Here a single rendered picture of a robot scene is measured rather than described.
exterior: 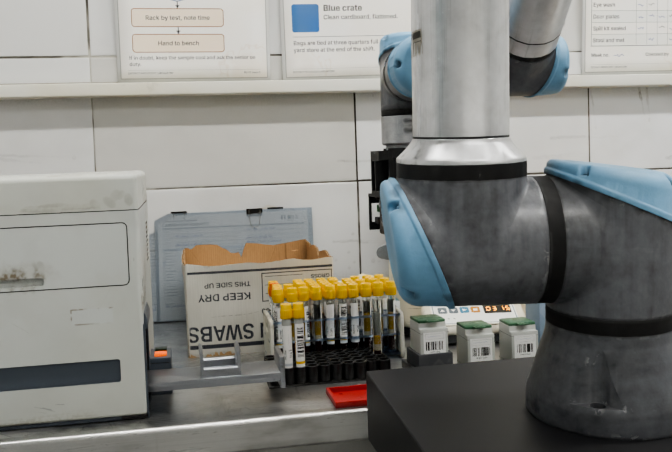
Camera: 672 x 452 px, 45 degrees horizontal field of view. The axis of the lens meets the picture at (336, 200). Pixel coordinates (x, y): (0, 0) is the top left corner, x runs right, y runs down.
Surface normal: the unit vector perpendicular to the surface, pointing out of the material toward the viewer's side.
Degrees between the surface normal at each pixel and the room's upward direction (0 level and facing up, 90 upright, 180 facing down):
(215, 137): 90
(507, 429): 4
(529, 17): 136
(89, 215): 90
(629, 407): 76
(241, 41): 94
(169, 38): 92
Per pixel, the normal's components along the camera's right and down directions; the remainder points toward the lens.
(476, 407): -0.03, -0.99
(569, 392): -0.71, -0.21
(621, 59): 0.16, 0.11
